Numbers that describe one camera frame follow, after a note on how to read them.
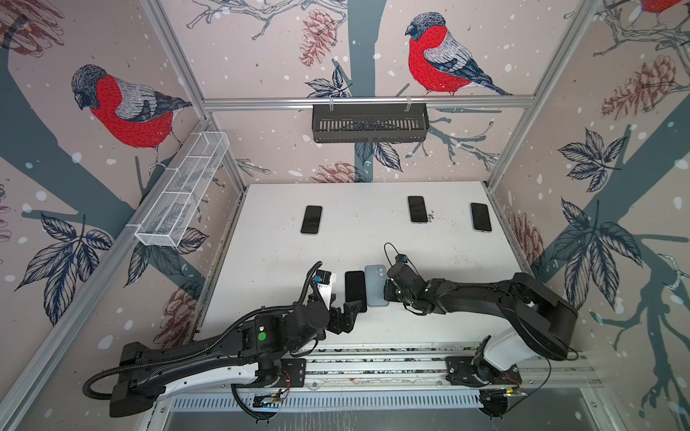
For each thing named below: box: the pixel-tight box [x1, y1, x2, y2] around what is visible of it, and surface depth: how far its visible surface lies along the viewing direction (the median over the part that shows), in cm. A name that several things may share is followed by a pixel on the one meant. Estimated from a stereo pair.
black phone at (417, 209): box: [407, 195, 428, 223], surface depth 113 cm
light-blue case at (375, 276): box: [364, 264, 390, 308], surface depth 91 cm
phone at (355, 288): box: [344, 270, 368, 313], surface depth 92 cm
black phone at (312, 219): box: [300, 205, 323, 234], surface depth 112 cm
